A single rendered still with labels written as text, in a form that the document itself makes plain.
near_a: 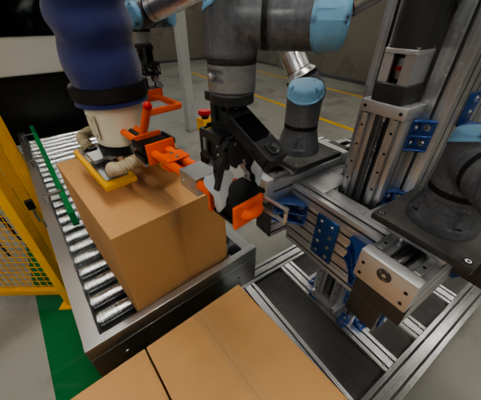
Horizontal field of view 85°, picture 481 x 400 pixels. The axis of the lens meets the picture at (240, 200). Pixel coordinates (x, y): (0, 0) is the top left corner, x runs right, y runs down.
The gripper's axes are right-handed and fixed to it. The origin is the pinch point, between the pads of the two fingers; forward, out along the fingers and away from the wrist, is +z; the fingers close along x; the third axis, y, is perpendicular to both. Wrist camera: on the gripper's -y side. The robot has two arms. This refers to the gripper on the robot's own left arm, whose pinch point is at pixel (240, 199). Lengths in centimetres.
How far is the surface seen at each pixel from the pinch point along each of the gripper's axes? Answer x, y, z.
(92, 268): 25, 68, 60
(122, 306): 23, 41, 60
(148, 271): 13, 30, 38
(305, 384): -7, -21, 60
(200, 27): -626, 902, 5
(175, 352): 17, 13, 60
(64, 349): 52, 80, 114
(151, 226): 8.4, 30.2, 21.7
